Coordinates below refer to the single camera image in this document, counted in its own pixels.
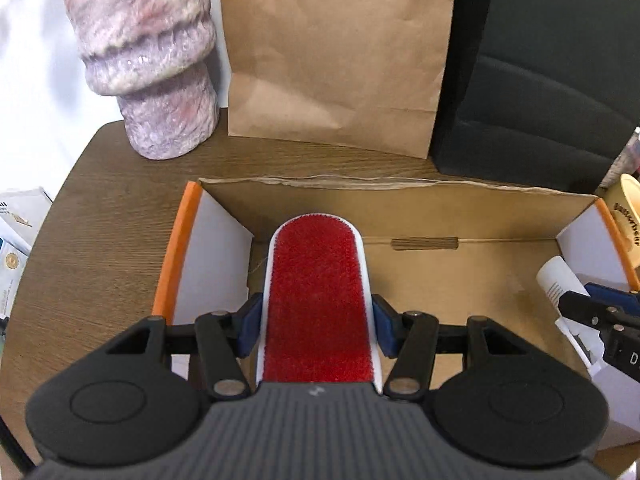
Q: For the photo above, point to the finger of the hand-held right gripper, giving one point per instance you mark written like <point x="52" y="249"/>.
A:
<point x="612" y="296"/>

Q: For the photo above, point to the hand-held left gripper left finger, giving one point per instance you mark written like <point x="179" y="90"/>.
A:
<point x="250" y="321"/>

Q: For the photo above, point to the pink mottled vase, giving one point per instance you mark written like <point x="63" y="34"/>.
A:
<point x="150" y="60"/>

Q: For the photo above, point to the black paper bag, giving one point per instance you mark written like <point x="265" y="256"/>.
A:
<point x="550" y="85"/>

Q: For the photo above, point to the stack of white booklets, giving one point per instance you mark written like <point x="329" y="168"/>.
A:
<point x="27" y="210"/>

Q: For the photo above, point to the white printed leaflet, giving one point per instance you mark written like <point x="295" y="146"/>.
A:
<point x="10" y="280"/>

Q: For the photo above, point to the yellow mug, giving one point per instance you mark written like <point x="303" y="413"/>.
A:
<point x="631" y="220"/>

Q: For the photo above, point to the red lint brush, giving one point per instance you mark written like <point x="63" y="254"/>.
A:
<point x="315" y="300"/>

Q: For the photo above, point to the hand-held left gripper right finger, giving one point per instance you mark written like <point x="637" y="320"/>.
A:
<point x="382" y="326"/>

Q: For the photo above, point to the brown paper bag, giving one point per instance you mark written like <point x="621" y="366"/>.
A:
<point x="335" y="50"/>

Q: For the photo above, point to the white tube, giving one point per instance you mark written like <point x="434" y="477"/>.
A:
<point x="557" y="280"/>

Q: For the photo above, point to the red cardboard box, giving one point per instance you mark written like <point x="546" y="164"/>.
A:
<point x="475" y="280"/>

